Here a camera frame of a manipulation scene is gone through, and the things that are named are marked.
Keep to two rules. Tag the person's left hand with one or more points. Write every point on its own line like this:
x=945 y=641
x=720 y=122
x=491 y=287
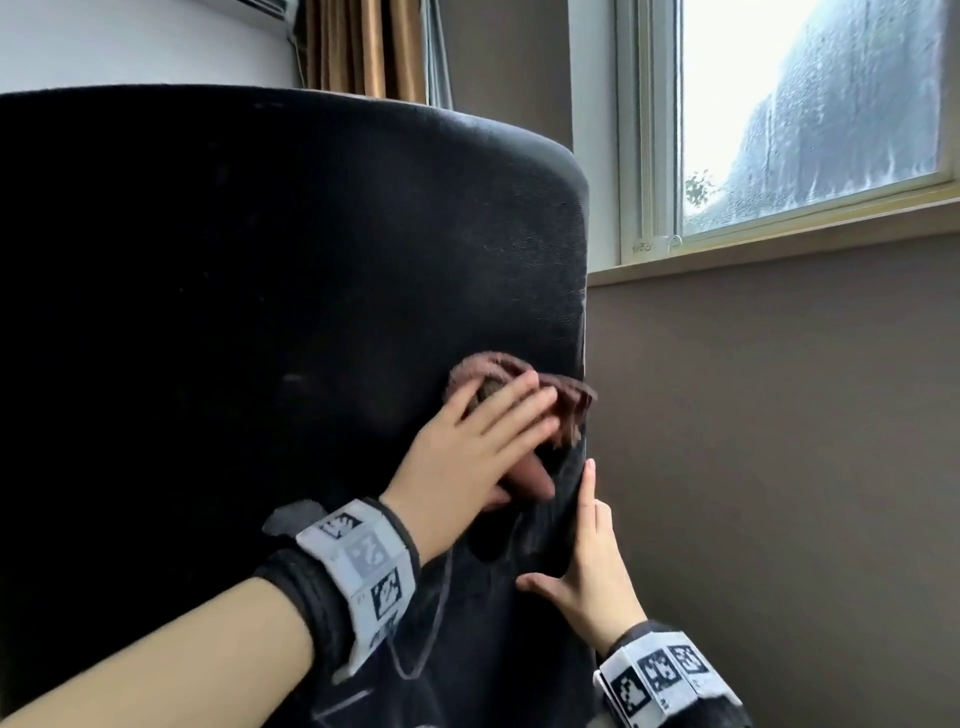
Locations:
x=457 y=472

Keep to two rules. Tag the person's left forearm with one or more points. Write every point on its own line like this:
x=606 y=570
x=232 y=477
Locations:
x=172 y=660

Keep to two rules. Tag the grey curtain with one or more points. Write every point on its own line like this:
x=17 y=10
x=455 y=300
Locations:
x=439 y=52

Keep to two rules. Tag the brown cleaning cloth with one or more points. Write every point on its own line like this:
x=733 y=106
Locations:
x=495 y=367

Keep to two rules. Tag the black leather chair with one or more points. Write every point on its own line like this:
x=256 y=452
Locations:
x=225 y=300

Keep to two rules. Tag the black wristband with marker tags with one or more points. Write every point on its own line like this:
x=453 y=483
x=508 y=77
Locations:
x=660 y=675
x=360 y=570

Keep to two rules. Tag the white wall air conditioner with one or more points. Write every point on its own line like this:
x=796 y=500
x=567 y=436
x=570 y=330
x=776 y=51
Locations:
x=255 y=11

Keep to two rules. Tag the person's right hand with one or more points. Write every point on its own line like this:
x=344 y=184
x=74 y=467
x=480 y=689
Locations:
x=600 y=585

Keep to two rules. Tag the cream window sill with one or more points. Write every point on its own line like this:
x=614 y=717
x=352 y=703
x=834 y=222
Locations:
x=787 y=244

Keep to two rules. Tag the white window frame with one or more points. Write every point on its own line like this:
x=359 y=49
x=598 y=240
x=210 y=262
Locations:
x=645 y=112

